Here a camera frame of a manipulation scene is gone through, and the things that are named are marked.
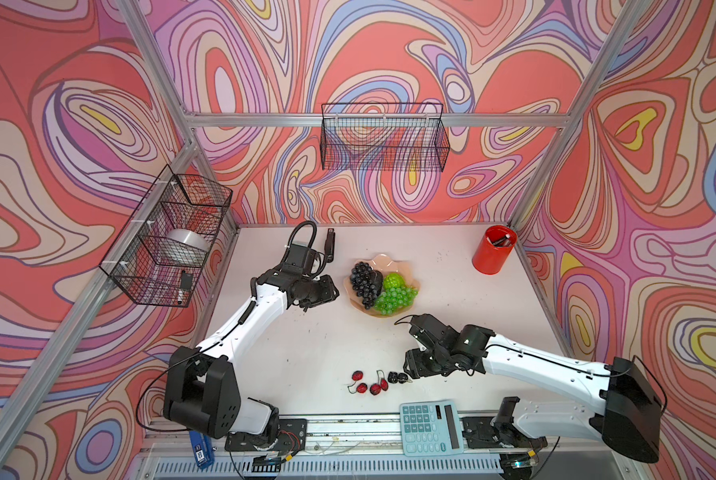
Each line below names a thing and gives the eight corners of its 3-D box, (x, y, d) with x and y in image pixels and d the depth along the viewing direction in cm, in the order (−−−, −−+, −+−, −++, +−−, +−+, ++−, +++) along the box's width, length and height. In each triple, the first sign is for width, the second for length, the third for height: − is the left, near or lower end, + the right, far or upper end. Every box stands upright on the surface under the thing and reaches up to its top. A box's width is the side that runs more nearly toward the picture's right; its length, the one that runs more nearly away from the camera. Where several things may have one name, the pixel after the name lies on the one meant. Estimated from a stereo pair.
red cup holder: (476, 274, 107) (489, 249, 96) (468, 251, 114) (480, 225, 103) (506, 274, 107) (523, 249, 96) (497, 251, 114) (512, 225, 103)
